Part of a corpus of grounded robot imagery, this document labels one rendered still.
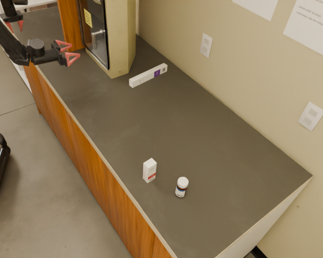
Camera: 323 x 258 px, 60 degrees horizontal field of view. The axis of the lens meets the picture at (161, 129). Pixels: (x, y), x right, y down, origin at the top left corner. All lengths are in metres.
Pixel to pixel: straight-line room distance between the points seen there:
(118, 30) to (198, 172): 0.80
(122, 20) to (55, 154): 1.40
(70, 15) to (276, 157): 1.33
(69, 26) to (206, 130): 1.00
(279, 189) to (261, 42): 0.62
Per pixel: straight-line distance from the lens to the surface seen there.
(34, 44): 1.36
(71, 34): 1.83
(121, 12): 1.47
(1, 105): 3.10
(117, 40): 1.52
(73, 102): 1.49
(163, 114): 1.41
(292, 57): 1.25
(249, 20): 1.34
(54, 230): 2.16
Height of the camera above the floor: 1.91
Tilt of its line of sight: 47 degrees down
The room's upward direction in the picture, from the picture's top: 6 degrees clockwise
